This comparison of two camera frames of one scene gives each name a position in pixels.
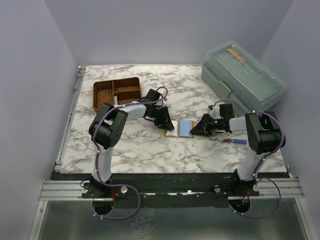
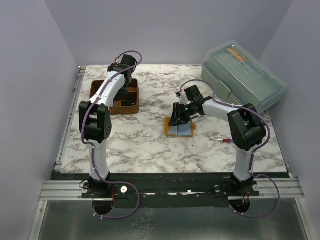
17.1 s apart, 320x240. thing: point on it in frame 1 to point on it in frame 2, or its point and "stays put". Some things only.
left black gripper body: (156, 114) to (124, 89)
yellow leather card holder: (182, 129) stays put
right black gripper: (202, 128) to (177, 117)
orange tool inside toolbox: (237, 56) stays put
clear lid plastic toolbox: (231, 69) stays put
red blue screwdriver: (235, 141) stays put
